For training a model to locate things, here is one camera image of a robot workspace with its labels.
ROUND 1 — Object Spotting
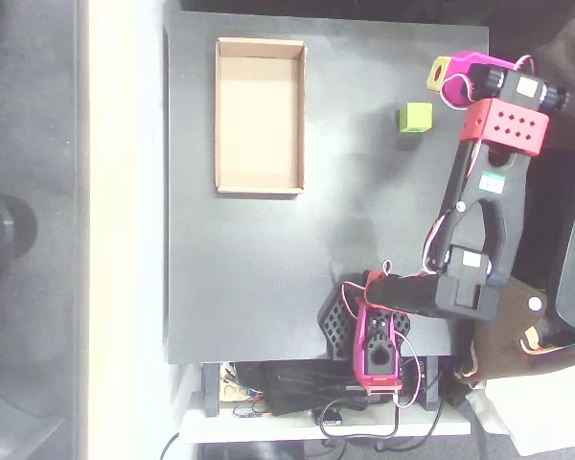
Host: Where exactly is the green cube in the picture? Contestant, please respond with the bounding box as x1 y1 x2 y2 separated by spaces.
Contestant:
397 102 435 135

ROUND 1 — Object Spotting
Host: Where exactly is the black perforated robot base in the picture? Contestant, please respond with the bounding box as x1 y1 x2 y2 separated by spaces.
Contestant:
317 287 413 363

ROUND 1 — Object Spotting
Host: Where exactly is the shallow cardboard box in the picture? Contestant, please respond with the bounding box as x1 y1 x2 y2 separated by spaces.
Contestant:
214 36 309 196

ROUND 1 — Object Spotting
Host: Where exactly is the brown leather bag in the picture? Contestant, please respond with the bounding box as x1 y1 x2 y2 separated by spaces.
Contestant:
452 280 575 385

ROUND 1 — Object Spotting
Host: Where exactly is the black table clamp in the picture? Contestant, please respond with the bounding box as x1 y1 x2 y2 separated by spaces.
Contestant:
414 356 442 412
200 362 221 418

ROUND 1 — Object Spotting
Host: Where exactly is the black power adapter brick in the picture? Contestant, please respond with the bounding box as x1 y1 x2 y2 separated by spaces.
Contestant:
263 361 365 418

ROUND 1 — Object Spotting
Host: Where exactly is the white crumpled sheet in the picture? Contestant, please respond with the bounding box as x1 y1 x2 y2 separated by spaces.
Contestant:
469 363 575 456

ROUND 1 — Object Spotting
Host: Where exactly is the beige controller circuit board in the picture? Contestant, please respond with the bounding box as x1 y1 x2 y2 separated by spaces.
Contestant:
218 363 265 403

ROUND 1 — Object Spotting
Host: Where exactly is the white shelf board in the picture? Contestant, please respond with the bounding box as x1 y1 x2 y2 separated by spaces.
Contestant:
179 392 473 445

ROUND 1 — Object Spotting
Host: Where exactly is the black round cylinder object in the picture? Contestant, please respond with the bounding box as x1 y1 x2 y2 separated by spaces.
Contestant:
0 194 38 288

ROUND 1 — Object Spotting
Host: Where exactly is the red white black servo wire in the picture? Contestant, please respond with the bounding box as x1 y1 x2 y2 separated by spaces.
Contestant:
340 281 370 327

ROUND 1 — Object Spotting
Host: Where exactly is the long black looped cable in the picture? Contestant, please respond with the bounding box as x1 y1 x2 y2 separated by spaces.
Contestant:
319 400 445 451

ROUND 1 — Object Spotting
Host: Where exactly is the short black cable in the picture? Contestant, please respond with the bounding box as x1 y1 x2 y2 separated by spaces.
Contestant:
160 430 181 460

